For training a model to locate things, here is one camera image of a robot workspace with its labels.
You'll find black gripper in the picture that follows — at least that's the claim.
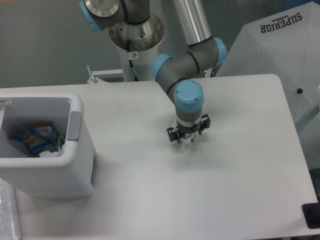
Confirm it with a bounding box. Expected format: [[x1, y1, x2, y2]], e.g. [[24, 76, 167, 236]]
[[166, 114, 211, 143]]

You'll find white green wrapper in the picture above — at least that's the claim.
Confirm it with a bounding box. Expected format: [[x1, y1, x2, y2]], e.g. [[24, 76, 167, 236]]
[[179, 132, 196, 149]]

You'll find white tissue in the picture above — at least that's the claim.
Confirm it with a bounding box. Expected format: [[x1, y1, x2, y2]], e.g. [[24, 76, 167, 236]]
[[39, 150, 61, 158]]

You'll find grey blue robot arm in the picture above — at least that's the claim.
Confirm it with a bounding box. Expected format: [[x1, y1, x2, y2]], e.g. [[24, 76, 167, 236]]
[[79, 0, 227, 142]]

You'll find white trash can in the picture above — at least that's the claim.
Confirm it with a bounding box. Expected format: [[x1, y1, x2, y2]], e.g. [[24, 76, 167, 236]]
[[0, 92, 97, 198]]

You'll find white superior umbrella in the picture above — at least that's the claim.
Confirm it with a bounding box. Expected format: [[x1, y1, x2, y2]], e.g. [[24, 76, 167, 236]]
[[216, 1, 320, 122]]

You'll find black device at edge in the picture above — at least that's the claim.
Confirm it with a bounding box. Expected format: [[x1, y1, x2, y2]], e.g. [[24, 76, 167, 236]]
[[302, 202, 320, 229]]

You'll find blue snack wrapper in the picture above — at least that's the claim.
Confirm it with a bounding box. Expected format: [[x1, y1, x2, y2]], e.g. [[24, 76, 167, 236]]
[[11, 122, 66, 155]]

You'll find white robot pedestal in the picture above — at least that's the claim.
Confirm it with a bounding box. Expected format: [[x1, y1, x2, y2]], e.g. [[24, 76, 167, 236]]
[[118, 46, 158, 82]]

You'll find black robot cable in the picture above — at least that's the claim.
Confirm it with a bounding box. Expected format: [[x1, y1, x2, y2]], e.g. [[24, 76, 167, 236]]
[[126, 38, 140, 82]]

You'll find white metal base frame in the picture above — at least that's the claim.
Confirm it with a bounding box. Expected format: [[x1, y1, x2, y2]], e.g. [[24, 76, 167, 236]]
[[86, 65, 124, 84]]

